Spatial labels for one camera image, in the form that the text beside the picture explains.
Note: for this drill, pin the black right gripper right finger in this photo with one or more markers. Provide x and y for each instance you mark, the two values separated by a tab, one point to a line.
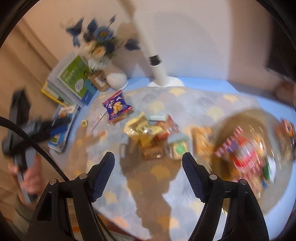
244	220

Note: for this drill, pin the blue and white flowers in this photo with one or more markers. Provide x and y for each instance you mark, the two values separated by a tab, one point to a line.
99	41

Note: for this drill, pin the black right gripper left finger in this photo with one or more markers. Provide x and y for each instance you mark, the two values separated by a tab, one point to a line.
51	219

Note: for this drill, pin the person's left hand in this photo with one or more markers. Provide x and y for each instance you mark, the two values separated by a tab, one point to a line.
33	181

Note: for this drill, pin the blue chips snack bag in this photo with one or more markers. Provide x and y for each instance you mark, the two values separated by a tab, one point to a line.
116	107

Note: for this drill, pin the red snack bag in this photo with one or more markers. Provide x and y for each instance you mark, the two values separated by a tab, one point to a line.
247	159

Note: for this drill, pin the small wooden picture frame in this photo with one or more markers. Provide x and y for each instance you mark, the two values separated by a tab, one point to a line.
99	80

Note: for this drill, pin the small yellow token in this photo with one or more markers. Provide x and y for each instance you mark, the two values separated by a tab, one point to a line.
84	123

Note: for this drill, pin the white ribbed vase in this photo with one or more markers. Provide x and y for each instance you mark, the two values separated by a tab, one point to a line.
117	81

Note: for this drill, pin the green label snack packet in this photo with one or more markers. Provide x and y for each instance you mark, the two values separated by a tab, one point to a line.
179	144

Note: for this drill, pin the amber ribbed glass plate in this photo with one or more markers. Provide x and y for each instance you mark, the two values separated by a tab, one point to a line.
277	144

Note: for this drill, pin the stack of books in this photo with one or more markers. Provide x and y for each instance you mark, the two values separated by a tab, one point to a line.
53	79

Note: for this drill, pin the orange-red snack packet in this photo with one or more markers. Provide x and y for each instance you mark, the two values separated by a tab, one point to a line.
168	126

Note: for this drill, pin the yellow snack packet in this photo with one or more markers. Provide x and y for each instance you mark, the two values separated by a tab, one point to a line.
140	130

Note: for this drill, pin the patterned fan-motif table mat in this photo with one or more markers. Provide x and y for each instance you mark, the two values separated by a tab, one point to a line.
148	195

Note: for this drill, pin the magazine on table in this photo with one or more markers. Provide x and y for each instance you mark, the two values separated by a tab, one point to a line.
58	140

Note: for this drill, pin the green cover book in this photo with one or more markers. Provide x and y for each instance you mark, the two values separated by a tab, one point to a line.
75	78

